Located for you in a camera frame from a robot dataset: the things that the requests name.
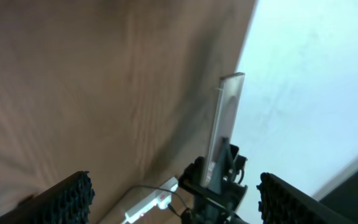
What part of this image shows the white power strip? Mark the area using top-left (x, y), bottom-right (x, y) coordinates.
top-left (122, 177), bottom-right (178, 224)

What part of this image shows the black charging cable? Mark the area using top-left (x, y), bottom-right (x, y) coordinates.
top-left (128, 184), bottom-right (192, 218)

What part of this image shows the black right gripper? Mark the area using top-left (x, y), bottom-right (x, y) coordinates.
top-left (178, 137), bottom-right (247, 215)

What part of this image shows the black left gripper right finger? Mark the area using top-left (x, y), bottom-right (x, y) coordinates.
top-left (257, 172), bottom-right (353, 224)

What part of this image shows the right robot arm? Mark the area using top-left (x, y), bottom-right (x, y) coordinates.
top-left (178, 138), bottom-right (248, 224)

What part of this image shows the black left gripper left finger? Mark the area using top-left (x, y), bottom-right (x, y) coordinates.
top-left (0, 171), bottom-right (94, 224)

